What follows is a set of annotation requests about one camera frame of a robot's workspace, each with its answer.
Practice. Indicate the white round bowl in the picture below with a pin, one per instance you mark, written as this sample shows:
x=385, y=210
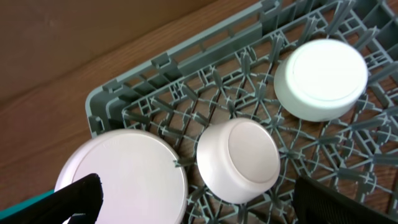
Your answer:
x=321, y=80

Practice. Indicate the grey dishwasher rack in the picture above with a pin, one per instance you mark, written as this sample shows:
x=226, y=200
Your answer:
x=227, y=72

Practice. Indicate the pink plate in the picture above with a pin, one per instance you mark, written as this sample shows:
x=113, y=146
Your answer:
x=140, y=181

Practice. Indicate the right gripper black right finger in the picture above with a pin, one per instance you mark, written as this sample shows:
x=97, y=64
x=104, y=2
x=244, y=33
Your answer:
x=315, y=203

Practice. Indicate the pink bowl with food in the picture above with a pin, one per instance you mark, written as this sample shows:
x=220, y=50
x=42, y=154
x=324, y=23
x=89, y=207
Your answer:
x=238, y=160

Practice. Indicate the teal plastic tray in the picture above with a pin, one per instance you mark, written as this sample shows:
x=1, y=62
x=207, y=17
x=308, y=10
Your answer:
x=20, y=206

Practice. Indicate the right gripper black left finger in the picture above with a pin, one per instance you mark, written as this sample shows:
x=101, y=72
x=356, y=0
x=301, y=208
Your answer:
x=79, y=202

